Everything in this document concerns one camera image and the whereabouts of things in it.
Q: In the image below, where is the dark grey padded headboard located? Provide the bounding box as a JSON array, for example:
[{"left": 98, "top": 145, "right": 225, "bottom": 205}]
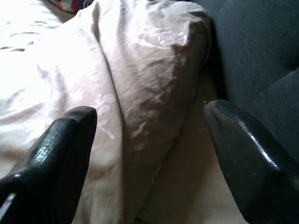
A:
[{"left": 191, "top": 0, "right": 299, "bottom": 161}]

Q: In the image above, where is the beige floral bed sheet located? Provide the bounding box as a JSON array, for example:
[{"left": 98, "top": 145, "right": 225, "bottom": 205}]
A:
[{"left": 0, "top": 0, "right": 248, "bottom": 224}]

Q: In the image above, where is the large beige floral pillow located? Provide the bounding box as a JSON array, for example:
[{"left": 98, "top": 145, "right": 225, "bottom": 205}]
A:
[{"left": 76, "top": 0, "right": 213, "bottom": 224}]

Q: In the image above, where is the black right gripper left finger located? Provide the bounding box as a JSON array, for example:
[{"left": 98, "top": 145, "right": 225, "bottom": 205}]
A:
[{"left": 0, "top": 105, "right": 98, "bottom": 224}]

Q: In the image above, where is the striped red blue bolster pillow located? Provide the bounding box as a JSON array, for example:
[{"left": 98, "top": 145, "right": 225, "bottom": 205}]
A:
[{"left": 48, "top": 0, "right": 94, "bottom": 14}]

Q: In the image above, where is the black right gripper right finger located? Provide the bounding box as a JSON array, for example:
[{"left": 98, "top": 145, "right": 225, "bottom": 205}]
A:
[{"left": 203, "top": 99, "right": 299, "bottom": 224}]

